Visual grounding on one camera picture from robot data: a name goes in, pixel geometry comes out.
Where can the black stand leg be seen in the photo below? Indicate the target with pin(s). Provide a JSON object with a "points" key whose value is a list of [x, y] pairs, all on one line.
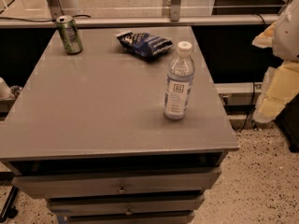
{"points": [[9, 210]]}

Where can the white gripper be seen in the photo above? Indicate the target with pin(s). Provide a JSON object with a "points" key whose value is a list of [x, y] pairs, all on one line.
{"points": [[288, 34]]}

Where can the metal railing bar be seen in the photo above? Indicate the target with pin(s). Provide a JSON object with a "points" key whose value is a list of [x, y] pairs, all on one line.
{"points": [[243, 19]]}

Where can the middle grey drawer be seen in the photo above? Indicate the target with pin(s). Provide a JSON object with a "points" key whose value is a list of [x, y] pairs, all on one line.
{"points": [[127, 205]]}

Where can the green soda can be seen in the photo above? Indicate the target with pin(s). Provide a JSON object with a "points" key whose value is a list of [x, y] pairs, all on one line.
{"points": [[68, 32]]}

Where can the bottom grey drawer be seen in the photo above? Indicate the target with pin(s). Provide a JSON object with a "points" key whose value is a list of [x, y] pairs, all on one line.
{"points": [[180, 217]]}

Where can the grey drawer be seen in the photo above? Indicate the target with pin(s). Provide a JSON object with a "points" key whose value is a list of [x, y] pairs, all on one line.
{"points": [[180, 217], [105, 184], [127, 205]]}

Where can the grey drawer cabinet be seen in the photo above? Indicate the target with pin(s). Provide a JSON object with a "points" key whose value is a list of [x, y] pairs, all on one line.
{"points": [[101, 111]]}

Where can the clear water bottle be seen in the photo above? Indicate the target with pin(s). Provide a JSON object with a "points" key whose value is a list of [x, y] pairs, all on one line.
{"points": [[179, 79]]}

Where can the white object at left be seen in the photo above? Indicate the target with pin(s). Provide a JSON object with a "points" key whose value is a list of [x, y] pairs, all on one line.
{"points": [[5, 91]]}

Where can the metal bracket post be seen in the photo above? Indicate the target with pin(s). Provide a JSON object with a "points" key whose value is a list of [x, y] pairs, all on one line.
{"points": [[175, 10]]}

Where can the blue chip bag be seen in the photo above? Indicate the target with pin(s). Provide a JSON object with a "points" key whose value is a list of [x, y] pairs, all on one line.
{"points": [[144, 45]]}

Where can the top grey drawer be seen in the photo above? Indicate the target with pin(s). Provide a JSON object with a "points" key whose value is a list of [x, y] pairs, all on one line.
{"points": [[105, 184]]}

